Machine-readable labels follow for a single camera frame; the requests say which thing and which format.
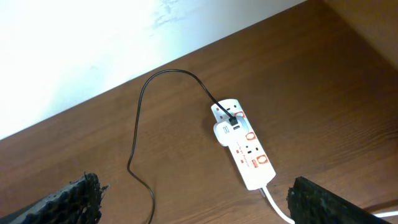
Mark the white USB charger plug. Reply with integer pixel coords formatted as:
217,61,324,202
213,116,249,147

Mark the black USB charging cable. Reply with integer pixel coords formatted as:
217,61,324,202
126,68,239,224

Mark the white power strip cord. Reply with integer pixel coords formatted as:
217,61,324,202
259,185,398,224

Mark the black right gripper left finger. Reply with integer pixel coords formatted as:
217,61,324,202
1,173,109,224

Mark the white power strip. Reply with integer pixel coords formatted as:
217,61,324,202
211,99,276,190

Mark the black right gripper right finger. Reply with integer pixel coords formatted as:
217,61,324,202
287,177,389,224

